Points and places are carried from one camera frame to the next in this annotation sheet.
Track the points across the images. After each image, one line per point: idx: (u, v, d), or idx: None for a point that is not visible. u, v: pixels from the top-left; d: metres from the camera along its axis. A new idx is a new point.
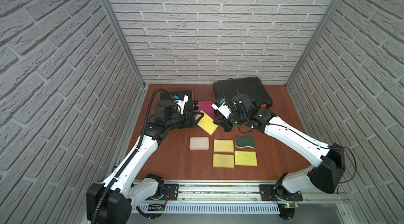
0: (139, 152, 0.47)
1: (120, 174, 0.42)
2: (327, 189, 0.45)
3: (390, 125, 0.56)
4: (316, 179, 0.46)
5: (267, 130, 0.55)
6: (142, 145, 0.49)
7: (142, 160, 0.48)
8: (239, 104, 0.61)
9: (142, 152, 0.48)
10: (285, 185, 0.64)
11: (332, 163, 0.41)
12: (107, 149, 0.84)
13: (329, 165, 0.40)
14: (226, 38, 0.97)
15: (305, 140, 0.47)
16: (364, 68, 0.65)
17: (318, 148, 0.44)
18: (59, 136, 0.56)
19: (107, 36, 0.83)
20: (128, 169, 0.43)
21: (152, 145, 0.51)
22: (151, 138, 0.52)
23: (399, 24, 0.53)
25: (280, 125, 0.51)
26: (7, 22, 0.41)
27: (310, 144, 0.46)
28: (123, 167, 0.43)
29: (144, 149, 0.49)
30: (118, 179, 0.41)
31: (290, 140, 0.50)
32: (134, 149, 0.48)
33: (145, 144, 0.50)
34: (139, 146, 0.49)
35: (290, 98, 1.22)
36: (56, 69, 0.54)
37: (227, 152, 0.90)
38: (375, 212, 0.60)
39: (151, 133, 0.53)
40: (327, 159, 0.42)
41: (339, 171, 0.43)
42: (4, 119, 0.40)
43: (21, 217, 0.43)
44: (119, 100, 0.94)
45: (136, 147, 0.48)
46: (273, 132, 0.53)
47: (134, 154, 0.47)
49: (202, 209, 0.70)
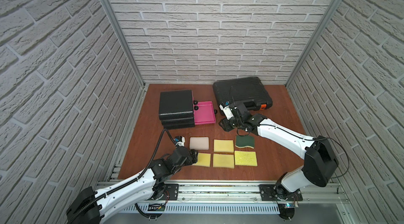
0: (137, 183, 0.52)
1: (111, 192, 0.47)
2: (321, 182, 0.45)
3: (390, 125, 0.56)
4: (309, 173, 0.48)
5: (260, 129, 0.59)
6: (142, 177, 0.54)
7: (134, 190, 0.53)
8: (234, 110, 0.68)
9: (139, 184, 0.53)
10: (285, 184, 0.64)
11: (315, 153, 0.43)
12: (107, 149, 0.84)
13: (314, 155, 0.43)
14: (226, 38, 0.97)
15: (292, 134, 0.51)
16: (364, 68, 0.65)
17: (303, 141, 0.48)
18: (59, 136, 0.56)
19: (107, 36, 0.83)
20: (120, 192, 0.48)
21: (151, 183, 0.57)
22: (154, 176, 0.56)
23: (399, 24, 0.53)
25: (270, 124, 0.57)
26: (7, 22, 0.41)
27: (295, 138, 0.50)
28: (118, 188, 0.48)
29: (142, 182, 0.53)
30: (107, 196, 0.46)
31: (280, 138, 0.54)
32: (135, 177, 0.53)
33: (147, 177, 0.55)
34: (141, 176, 0.54)
35: (290, 98, 1.22)
36: (56, 69, 0.54)
37: (228, 153, 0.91)
38: (374, 212, 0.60)
39: (156, 171, 0.57)
40: (311, 150, 0.44)
41: (329, 164, 0.46)
42: (4, 119, 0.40)
43: (21, 217, 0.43)
44: (119, 100, 0.94)
45: (138, 176, 0.53)
46: (264, 132, 0.59)
47: (132, 182, 0.51)
49: (202, 209, 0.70)
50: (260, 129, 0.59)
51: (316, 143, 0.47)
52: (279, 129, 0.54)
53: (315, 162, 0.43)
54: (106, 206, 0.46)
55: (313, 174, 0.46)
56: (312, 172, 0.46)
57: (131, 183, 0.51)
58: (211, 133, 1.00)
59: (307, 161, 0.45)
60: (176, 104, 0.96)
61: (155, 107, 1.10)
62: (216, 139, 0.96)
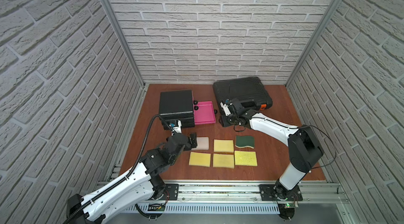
0: (127, 182, 0.47)
1: (98, 198, 0.43)
2: (305, 168, 0.48)
3: (390, 125, 0.56)
4: (294, 160, 0.51)
5: (251, 121, 0.64)
6: (132, 174, 0.48)
7: (124, 191, 0.48)
8: (231, 106, 0.74)
9: (130, 182, 0.47)
10: (283, 182, 0.65)
11: (298, 140, 0.47)
12: (107, 149, 0.84)
13: (295, 141, 0.47)
14: (226, 38, 0.97)
15: (279, 124, 0.55)
16: (364, 68, 0.65)
17: (288, 129, 0.52)
18: (59, 136, 0.56)
19: (107, 36, 0.83)
20: (107, 195, 0.44)
21: (144, 178, 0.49)
22: (146, 170, 0.50)
23: (399, 24, 0.53)
25: (260, 117, 0.62)
26: (7, 22, 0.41)
27: (281, 127, 0.54)
28: (104, 192, 0.44)
29: (131, 181, 0.47)
30: (93, 202, 0.42)
31: (270, 129, 0.58)
32: (124, 176, 0.48)
33: (137, 174, 0.49)
34: (128, 176, 0.48)
35: (290, 98, 1.22)
36: (56, 69, 0.54)
37: (228, 152, 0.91)
38: (374, 212, 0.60)
39: (150, 164, 0.51)
40: (294, 136, 0.48)
41: (313, 151, 0.49)
42: (4, 119, 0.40)
43: (21, 217, 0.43)
44: (119, 100, 0.94)
45: (126, 175, 0.48)
46: (255, 125, 0.63)
47: (122, 181, 0.46)
49: (202, 209, 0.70)
50: (251, 121, 0.64)
51: (301, 131, 0.51)
52: (268, 121, 0.59)
53: (296, 145, 0.47)
54: (94, 212, 0.42)
55: (298, 160, 0.49)
56: (296, 158, 0.49)
57: (119, 183, 0.46)
58: (211, 133, 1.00)
59: (291, 146, 0.49)
60: (176, 104, 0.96)
61: (155, 107, 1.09)
62: (216, 139, 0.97)
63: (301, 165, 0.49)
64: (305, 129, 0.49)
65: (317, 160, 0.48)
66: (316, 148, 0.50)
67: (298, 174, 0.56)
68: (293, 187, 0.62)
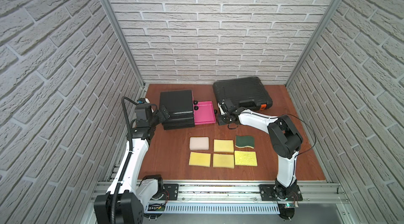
0: (134, 154, 0.48)
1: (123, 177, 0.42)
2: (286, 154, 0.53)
3: (390, 125, 0.56)
4: (276, 147, 0.56)
5: (242, 116, 0.70)
6: (134, 148, 0.50)
7: (138, 161, 0.47)
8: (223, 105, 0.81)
9: (137, 153, 0.48)
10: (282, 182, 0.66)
11: (276, 128, 0.52)
12: (107, 149, 0.84)
13: (274, 129, 0.52)
14: (226, 38, 0.97)
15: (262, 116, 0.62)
16: (364, 68, 0.65)
17: (269, 119, 0.58)
18: (59, 136, 0.56)
19: (107, 35, 0.83)
20: (129, 171, 0.44)
21: (144, 145, 0.52)
22: (140, 138, 0.52)
23: (399, 24, 0.53)
25: (247, 112, 0.69)
26: (7, 22, 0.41)
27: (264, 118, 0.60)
28: (125, 170, 0.44)
29: (138, 150, 0.49)
30: (122, 182, 0.41)
31: (254, 122, 0.65)
32: (128, 152, 0.48)
33: (138, 145, 0.50)
34: (132, 149, 0.49)
35: (290, 98, 1.22)
36: (56, 69, 0.54)
37: (228, 152, 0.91)
38: (375, 212, 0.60)
39: (138, 135, 0.53)
40: (273, 124, 0.54)
41: (292, 138, 0.54)
42: (4, 119, 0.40)
43: (21, 217, 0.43)
44: (119, 100, 0.94)
45: (129, 150, 0.49)
46: (244, 120, 0.70)
47: (130, 156, 0.47)
49: (202, 209, 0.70)
50: (240, 116, 0.71)
51: (281, 121, 0.57)
52: (254, 115, 0.65)
53: (275, 133, 0.53)
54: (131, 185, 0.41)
55: (280, 148, 0.54)
56: (278, 146, 0.55)
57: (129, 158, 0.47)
58: (211, 133, 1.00)
59: (271, 134, 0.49)
60: (177, 103, 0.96)
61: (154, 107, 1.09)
62: (216, 139, 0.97)
63: (282, 152, 0.54)
64: (284, 117, 0.55)
65: (296, 145, 0.53)
66: (295, 134, 0.54)
67: (285, 164, 0.60)
68: (290, 184, 0.63)
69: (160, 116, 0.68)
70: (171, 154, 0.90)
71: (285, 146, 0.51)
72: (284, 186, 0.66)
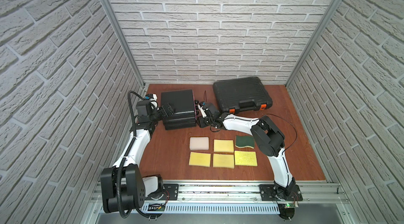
0: (137, 139, 0.52)
1: (128, 154, 0.46)
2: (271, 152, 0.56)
3: (390, 125, 0.56)
4: (262, 148, 0.58)
5: (225, 122, 0.72)
6: (138, 134, 0.54)
7: (141, 146, 0.51)
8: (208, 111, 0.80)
9: (140, 139, 0.53)
10: (279, 182, 0.66)
11: (258, 129, 0.55)
12: (107, 149, 0.84)
13: (256, 130, 0.55)
14: (225, 38, 0.97)
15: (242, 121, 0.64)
16: (364, 68, 0.65)
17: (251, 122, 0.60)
18: (59, 136, 0.56)
19: (107, 35, 0.83)
20: (133, 151, 0.48)
21: (147, 134, 0.56)
22: (144, 128, 0.58)
23: (399, 24, 0.53)
25: (231, 117, 0.71)
26: (6, 22, 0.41)
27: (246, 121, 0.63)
28: (129, 150, 0.48)
29: (141, 136, 0.54)
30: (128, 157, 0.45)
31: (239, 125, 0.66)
32: (132, 137, 0.53)
33: (141, 133, 0.55)
34: (136, 135, 0.54)
35: (290, 98, 1.22)
36: (56, 69, 0.54)
37: (228, 152, 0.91)
38: (375, 212, 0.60)
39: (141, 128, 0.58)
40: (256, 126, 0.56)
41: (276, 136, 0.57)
42: (4, 119, 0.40)
43: (21, 217, 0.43)
44: (119, 100, 0.94)
45: (133, 135, 0.54)
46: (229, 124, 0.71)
47: (133, 141, 0.51)
49: (202, 209, 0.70)
50: (224, 122, 0.73)
51: (263, 122, 0.60)
52: (237, 119, 0.67)
53: (258, 133, 0.55)
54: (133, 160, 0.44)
55: (265, 148, 0.57)
56: (263, 146, 0.57)
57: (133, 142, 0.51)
58: (211, 133, 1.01)
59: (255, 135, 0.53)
60: (178, 103, 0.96)
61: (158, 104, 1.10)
62: (216, 139, 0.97)
63: (268, 150, 0.56)
64: (264, 118, 0.58)
65: (280, 143, 0.56)
66: (276, 132, 0.57)
67: (275, 162, 0.61)
68: (289, 184, 0.64)
69: (163, 113, 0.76)
70: (171, 154, 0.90)
71: (270, 144, 0.54)
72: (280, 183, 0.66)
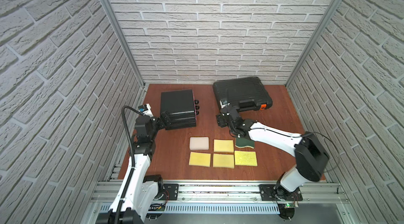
0: (135, 170, 0.49)
1: (125, 194, 0.43)
2: (315, 177, 0.46)
3: (390, 125, 0.56)
4: (302, 170, 0.48)
5: (252, 132, 0.60)
6: (137, 163, 0.51)
7: (141, 177, 0.49)
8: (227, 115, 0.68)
9: (139, 169, 0.49)
10: (284, 184, 0.65)
11: (304, 150, 0.45)
12: (107, 149, 0.84)
13: (302, 152, 0.44)
14: (225, 38, 0.97)
15: (280, 134, 0.53)
16: (364, 68, 0.65)
17: (292, 139, 0.49)
18: (59, 136, 0.56)
19: (107, 36, 0.83)
20: (131, 186, 0.45)
21: (146, 161, 0.53)
22: (142, 154, 0.53)
23: (399, 24, 0.53)
25: (260, 127, 0.59)
26: (7, 22, 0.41)
27: (284, 137, 0.51)
28: (127, 187, 0.44)
29: (140, 166, 0.50)
30: (124, 199, 0.42)
31: (272, 140, 0.55)
32: (130, 169, 0.49)
33: (140, 162, 0.51)
34: (135, 165, 0.50)
35: (290, 98, 1.22)
36: (56, 69, 0.54)
37: (228, 152, 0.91)
38: (374, 212, 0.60)
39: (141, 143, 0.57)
40: (300, 146, 0.46)
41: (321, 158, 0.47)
42: (4, 119, 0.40)
43: (21, 217, 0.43)
44: (119, 100, 0.94)
45: (132, 166, 0.50)
46: (256, 136, 0.60)
47: (132, 173, 0.48)
49: (202, 209, 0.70)
50: (252, 133, 0.60)
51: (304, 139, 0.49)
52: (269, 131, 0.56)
53: (304, 156, 0.44)
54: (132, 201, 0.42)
55: (306, 171, 0.47)
56: (306, 170, 0.47)
57: (131, 175, 0.47)
58: (211, 133, 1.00)
59: (298, 157, 0.46)
60: (178, 104, 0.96)
61: (155, 114, 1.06)
62: (216, 139, 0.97)
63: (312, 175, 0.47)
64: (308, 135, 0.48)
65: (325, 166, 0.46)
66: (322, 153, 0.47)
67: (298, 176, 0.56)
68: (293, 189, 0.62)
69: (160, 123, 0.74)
70: (171, 155, 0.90)
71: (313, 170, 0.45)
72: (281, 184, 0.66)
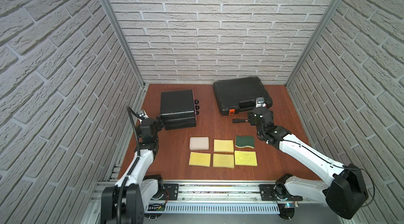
0: (141, 159, 0.53)
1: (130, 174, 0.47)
2: (345, 213, 0.42)
3: (390, 125, 0.56)
4: (332, 201, 0.44)
5: (282, 144, 0.56)
6: (141, 154, 0.56)
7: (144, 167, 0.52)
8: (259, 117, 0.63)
9: (144, 159, 0.54)
10: (288, 186, 0.64)
11: (344, 183, 0.40)
12: (107, 149, 0.84)
13: (341, 185, 0.40)
14: (225, 38, 0.97)
15: (319, 158, 0.47)
16: (364, 68, 0.65)
17: (332, 166, 0.44)
18: (59, 136, 0.56)
19: (107, 35, 0.83)
20: (135, 170, 0.48)
21: (150, 154, 0.58)
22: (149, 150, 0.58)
23: (399, 24, 0.53)
25: (295, 142, 0.54)
26: (7, 22, 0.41)
27: (322, 162, 0.46)
28: (131, 170, 0.48)
29: (144, 156, 0.55)
30: (129, 177, 0.45)
31: (305, 159, 0.50)
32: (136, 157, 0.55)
33: (144, 154, 0.56)
34: (140, 155, 0.55)
35: (290, 98, 1.22)
36: (56, 69, 0.54)
37: (228, 152, 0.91)
38: (375, 212, 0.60)
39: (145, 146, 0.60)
40: (340, 179, 0.41)
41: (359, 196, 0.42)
42: (4, 119, 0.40)
43: (21, 217, 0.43)
44: (119, 100, 0.94)
45: (137, 155, 0.55)
46: (287, 148, 0.55)
47: (137, 161, 0.52)
49: (202, 209, 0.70)
50: (283, 144, 0.56)
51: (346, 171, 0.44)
52: (303, 149, 0.51)
53: (342, 190, 0.40)
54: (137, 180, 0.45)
55: (337, 204, 0.43)
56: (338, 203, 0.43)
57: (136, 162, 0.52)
58: (211, 133, 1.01)
59: (334, 187, 0.42)
60: (179, 103, 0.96)
61: (153, 118, 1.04)
62: (216, 139, 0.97)
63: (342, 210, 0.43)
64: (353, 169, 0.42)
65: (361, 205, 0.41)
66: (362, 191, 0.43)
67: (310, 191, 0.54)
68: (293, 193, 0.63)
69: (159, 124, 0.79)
70: (171, 155, 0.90)
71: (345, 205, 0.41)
72: (285, 186, 0.66)
